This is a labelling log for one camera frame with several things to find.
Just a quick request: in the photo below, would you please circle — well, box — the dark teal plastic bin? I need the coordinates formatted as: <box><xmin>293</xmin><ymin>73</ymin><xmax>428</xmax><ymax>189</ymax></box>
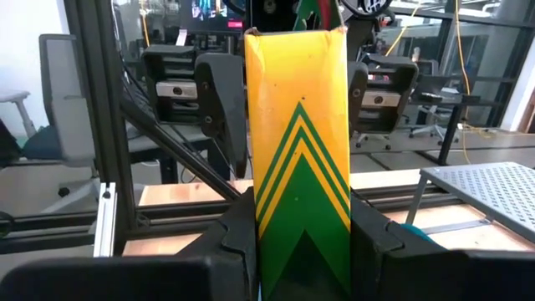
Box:
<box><xmin>400</xmin><ymin>222</ymin><xmax>436</xmax><ymax>244</ymax></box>

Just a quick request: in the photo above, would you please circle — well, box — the grey perforated metal shelf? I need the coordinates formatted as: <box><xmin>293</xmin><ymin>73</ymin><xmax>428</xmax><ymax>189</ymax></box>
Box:
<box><xmin>405</xmin><ymin>161</ymin><xmax>535</xmax><ymax>244</ymax></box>

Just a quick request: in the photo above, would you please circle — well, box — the yellow green crayon box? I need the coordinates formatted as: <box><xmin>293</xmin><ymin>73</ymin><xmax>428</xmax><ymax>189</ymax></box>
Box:
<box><xmin>244</xmin><ymin>0</ymin><xmax>352</xmax><ymax>301</ymax></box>

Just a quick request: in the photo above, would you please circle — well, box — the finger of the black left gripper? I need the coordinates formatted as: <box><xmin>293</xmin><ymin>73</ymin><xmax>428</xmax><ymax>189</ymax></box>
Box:
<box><xmin>194</xmin><ymin>51</ymin><xmax>249</xmax><ymax>180</ymax></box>
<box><xmin>346</xmin><ymin>60</ymin><xmax>369</xmax><ymax>135</ymax></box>

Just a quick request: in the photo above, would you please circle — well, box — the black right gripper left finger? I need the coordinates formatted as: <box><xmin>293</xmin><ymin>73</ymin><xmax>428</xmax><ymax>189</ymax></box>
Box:
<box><xmin>0</xmin><ymin>187</ymin><xmax>261</xmax><ymax>301</ymax></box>

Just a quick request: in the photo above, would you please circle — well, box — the computer monitor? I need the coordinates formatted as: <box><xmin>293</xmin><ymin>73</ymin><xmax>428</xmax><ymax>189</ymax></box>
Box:
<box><xmin>190</xmin><ymin>0</ymin><xmax>246</xmax><ymax>33</ymax></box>

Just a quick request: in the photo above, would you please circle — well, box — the grey office chair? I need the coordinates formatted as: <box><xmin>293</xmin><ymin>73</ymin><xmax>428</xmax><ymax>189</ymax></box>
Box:
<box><xmin>38</xmin><ymin>33</ymin><xmax>143</xmax><ymax>212</ymax></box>

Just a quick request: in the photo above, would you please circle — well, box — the silver aluminium bracket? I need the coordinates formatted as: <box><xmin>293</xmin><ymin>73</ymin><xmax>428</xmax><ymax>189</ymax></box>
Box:
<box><xmin>92</xmin><ymin>181</ymin><xmax>118</xmax><ymax>258</ymax></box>

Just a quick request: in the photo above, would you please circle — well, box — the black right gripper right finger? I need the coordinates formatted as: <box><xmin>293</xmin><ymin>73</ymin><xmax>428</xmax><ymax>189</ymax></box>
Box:
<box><xmin>349</xmin><ymin>196</ymin><xmax>535</xmax><ymax>301</ymax></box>

